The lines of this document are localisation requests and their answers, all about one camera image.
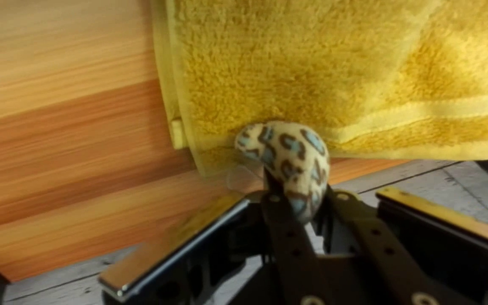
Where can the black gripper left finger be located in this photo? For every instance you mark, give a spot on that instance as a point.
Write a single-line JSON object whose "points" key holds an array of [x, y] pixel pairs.
{"points": [[283, 243]]}

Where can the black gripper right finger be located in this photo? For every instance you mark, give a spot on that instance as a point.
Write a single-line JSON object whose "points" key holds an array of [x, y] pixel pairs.
{"points": [[368, 238]]}

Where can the leopard print plush toy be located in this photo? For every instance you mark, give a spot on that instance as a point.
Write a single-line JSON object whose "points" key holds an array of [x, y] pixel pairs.
{"points": [[288, 153]]}

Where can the yellow towel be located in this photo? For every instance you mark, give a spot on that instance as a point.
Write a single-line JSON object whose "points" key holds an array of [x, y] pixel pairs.
{"points": [[339, 73]]}

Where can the whitewashed wood backsplash panel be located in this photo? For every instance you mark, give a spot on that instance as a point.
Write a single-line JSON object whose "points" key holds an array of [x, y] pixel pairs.
{"points": [[423, 178]]}

